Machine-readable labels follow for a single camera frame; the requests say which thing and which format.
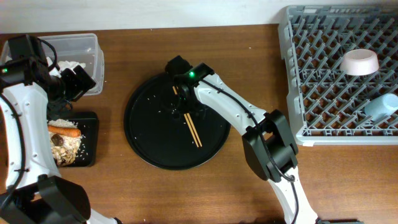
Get round black serving tray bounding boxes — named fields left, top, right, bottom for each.
left=123, top=73, right=231, bottom=170

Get white tissue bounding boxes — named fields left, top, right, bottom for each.
left=49, top=61, right=86, bottom=77

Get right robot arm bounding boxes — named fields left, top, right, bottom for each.
left=165, top=56, right=320, bottom=224

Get brown mushroom piece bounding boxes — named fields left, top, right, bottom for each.
left=50, top=134, right=64, bottom=146

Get rice and food scraps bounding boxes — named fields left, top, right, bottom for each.
left=47, top=119, right=90, bottom=167

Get wooden chopstick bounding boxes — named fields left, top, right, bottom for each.
left=172, top=86, right=200, bottom=148
left=187, top=113, right=203, bottom=147

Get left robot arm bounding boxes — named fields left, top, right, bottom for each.
left=1, top=34, right=118, bottom=223

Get white small bowl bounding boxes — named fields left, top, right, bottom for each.
left=340, top=49, right=379, bottom=76

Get clear plastic bin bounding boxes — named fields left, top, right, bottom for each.
left=1, top=34, right=104, bottom=96

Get grey dishwasher rack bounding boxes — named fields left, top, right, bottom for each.
left=278, top=6, right=397, bottom=146

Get black rectangular tray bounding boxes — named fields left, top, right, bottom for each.
left=60, top=111, right=99, bottom=167

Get light blue cup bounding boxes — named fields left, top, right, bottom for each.
left=364, top=93, right=397, bottom=121

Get orange carrot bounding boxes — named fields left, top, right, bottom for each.
left=48, top=125, right=81, bottom=138

